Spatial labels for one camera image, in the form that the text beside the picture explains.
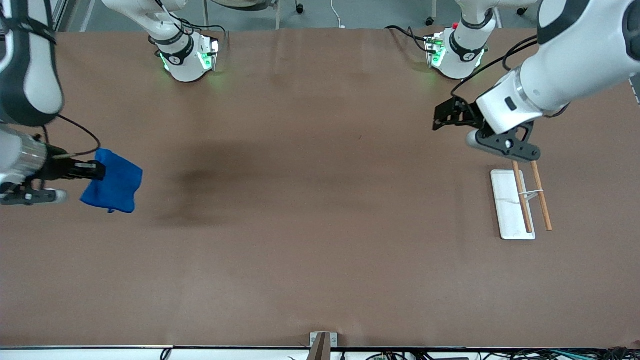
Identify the wooden rack dowel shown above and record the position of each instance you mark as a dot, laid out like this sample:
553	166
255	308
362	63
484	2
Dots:
522	200
542	197

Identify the grey metal mounting bracket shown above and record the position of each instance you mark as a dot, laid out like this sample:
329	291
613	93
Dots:
313	337

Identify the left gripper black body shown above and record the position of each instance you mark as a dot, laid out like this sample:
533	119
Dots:
459	113

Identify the thin white rack tie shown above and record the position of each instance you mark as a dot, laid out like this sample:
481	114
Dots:
532	193

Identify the white rack base plate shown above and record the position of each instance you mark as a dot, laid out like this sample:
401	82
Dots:
507	210

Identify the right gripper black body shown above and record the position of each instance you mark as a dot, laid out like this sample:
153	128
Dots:
60	169

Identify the arm base connector panel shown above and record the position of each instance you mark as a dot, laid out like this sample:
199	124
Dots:
434	50
210	55

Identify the blue microfibre towel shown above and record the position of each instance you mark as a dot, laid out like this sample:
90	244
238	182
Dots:
117	185

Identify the brown camera mount post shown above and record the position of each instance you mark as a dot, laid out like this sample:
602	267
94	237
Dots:
320	350

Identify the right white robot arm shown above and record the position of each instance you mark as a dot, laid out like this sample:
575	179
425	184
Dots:
30	60

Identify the aluminium frame profile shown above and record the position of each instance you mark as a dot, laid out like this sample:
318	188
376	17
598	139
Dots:
65	12

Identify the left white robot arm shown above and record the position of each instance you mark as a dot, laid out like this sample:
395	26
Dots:
575	55

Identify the grey metal leg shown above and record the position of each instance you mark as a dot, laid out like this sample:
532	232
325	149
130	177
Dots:
434	10
278	15
205	12

